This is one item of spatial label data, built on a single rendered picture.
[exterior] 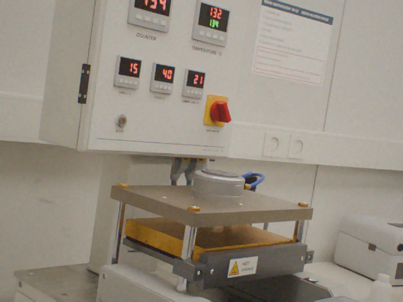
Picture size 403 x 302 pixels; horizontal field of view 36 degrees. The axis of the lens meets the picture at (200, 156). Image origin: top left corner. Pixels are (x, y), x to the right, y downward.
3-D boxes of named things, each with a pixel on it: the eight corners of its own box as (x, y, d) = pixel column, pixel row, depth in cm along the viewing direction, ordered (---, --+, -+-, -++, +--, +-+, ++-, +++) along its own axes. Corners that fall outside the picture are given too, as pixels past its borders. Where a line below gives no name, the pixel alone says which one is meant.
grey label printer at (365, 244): (330, 263, 199) (339, 211, 198) (373, 262, 210) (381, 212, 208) (390, 289, 179) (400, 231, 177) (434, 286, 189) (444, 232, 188)
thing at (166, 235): (122, 244, 95) (130, 183, 94) (218, 235, 111) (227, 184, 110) (201, 278, 83) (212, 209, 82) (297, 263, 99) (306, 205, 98)
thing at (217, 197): (79, 233, 97) (89, 151, 96) (213, 224, 119) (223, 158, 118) (186, 281, 80) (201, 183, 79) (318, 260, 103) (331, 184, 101)
